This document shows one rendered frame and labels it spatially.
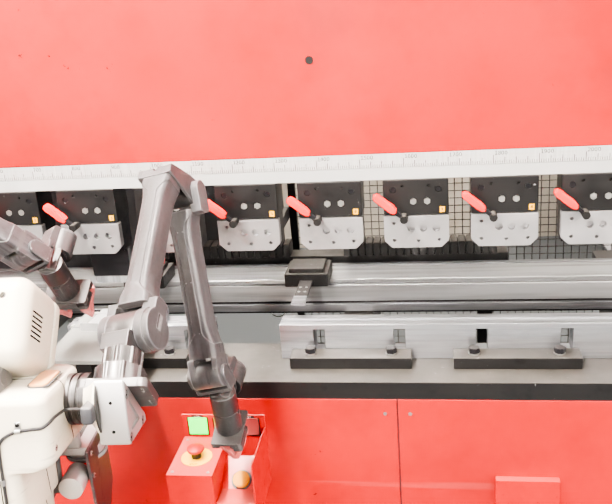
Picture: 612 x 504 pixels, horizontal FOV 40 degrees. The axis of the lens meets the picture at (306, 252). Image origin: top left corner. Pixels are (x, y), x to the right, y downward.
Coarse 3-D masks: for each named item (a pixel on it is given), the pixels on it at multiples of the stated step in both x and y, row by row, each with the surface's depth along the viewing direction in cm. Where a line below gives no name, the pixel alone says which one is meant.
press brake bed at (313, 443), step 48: (144, 432) 213; (288, 432) 207; (336, 432) 205; (384, 432) 203; (432, 432) 201; (480, 432) 199; (528, 432) 198; (576, 432) 196; (144, 480) 218; (288, 480) 212; (336, 480) 210; (384, 480) 208; (432, 480) 206; (480, 480) 204; (576, 480) 200
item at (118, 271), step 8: (128, 248) 212; (96, 256) 213; (104, 256) 213; (112, 256) 212; (120, 256) 212; (128, 256) 212; (96, 264) 214; (104, 264) 214; (112, 264) 213; (120, 264) 213; (128, 264) 213; (96, 272) 215; (104, 272) 214; (112, 272) 214; (120, 272) 214; (104, 280) 216; (112, 280) 216; (120, 280) 216
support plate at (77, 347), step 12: (72, 336) 206; (84, 336) 205; (96, 336) 205; (60, 348) 200; (72, 348) 199; (84, 348) 199; (96, 348) 198; (60, 360) 194; (72, 360) 193; (84, 360) 193; (96, 360) 192
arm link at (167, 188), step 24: (168, 168) 167; (144, 192) 166; (168, 192) 166; (144, 216) 161; (168, 216) 164; (144, 240) 157; (144, 264) 154; (144, 288) 150; (120, 312) 152; (144, 312) 145; (144, 336) 144; (168, 336) 150
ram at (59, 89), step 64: (0, 0) 190; (64, 0) 188; (128, 0) 186; (192, 0) 184; (256, 0) 182; (320, 0) 180; (384, 0) 179; (448, 0) 177; (512, 0) 175; (576, 0) 173; (0, 64) 196; (64, 64) 193; (128, 64) 191; (192, 64) 189; (256, 64) 187; (320, 64) 185; (384, 64) 183; (448, 64) 181; (512, 64) 180; (576, 64) 178; (0, 128) 201; (64, 128) 199; (128, 128) 197; (192, 128) 195; (256, 128) 192; (320, 128) 190; (384, 128) 188; (448, 128) 186; (512, 128) 184; (576, 128) 182; (0, 192) 207
